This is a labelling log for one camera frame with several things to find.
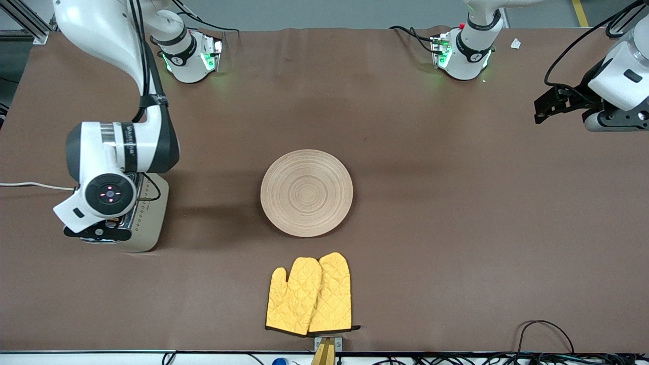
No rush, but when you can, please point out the round wooden plate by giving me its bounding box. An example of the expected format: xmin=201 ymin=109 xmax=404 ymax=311
xmin=260 ymin=149 xmax=354 ymax=238

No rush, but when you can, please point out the beige chrome two-slot toaster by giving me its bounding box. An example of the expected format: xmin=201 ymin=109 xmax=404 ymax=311
xmin=76 ymin=172 xmax=169 ymax=253

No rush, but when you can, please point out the brown table cover mat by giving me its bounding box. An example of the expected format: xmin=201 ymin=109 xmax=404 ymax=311
xmin=0 ymin=26 xmax=649 ymax=354

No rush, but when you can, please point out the yellow quilted oven mitt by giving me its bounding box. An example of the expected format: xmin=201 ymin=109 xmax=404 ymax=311
xmin=266 ymin=257 xmax=323 ymax=336
xmin=308 ymin=252 xmax=360 ymax=334

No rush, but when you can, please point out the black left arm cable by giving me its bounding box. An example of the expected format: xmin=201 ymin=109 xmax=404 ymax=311
xmin=544 ymin=0 xmax=649 ymax=97

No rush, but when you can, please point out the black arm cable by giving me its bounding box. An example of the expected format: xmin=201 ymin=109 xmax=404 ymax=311
xmin=544 ymin=0 xmax=649 ymax=97
xmin=129 ymin=0 xmax=169 ymax=203

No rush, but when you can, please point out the white toaster power cable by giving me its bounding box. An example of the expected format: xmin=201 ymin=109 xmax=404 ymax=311
xmin=0 ymin=181 xmax=77 ymax=192

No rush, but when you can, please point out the black base power cable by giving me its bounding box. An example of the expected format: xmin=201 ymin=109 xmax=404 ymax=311
xmin=389 ymin=25 xmax=438 ymax=54
xmin=172 ymin=0 xmax=240 ymax=35

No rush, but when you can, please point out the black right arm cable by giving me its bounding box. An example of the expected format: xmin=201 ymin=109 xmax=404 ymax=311
xmin=129 ymin=0 xmax=169 ymax=203

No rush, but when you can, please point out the aluminium frame beam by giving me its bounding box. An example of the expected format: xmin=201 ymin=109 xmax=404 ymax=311
xmin=0 ymin=0 xmax=57 ymax=45

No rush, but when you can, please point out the black looped floor cable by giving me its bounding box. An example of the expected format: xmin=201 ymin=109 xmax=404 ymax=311
xmin=516 ymin=320 xmax=576 ymax=355

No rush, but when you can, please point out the black cable bundle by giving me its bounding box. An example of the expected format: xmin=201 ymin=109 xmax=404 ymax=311
xmin=375 ymin=352 xmax=649 ymax=365

